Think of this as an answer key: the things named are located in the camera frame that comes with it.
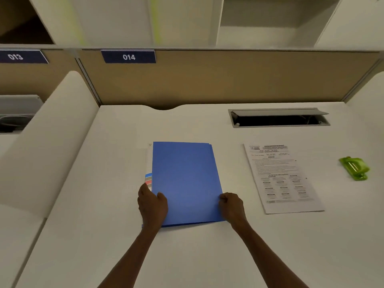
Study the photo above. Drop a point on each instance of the person's right fingers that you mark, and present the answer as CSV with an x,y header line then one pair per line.
x,y
223,200

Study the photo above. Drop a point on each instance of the person's left thumb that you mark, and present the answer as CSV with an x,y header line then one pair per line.
x,y
162,197

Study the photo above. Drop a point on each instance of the papers with coloured tabs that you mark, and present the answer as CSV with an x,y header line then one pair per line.
x,y
148,173

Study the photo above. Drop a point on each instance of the person's right hand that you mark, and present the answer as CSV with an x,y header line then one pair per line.
x,y
232,208

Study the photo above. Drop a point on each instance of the blue paper folder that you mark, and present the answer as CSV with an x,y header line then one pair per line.
x,y
186,182

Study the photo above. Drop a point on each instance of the person's right forearm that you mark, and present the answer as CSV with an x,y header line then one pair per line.
x,y
271,260

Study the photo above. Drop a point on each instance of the white side divider panel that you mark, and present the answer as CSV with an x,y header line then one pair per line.
x,y
45,140

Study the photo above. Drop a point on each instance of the dark blue number label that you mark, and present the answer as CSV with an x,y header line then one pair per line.
x,y
129,56
21,56

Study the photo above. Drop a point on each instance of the beige desk partition panel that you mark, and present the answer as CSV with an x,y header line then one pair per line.
x,y
228,77

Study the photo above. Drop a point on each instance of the printed white paper sheet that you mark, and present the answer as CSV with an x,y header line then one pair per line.
x,y
282,176

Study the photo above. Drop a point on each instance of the white overhead shelf unit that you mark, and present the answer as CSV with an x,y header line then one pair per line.
x,y
192,20

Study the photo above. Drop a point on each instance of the person's left hand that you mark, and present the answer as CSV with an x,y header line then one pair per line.
x,y
151,206

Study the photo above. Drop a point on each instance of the person's left forearm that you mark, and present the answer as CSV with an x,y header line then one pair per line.
x,y
127,260

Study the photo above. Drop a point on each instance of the grey box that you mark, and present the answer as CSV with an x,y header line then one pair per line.
x,y
16,113

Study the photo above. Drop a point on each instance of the green stapler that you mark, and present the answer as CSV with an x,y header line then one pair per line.
x,y
354,167

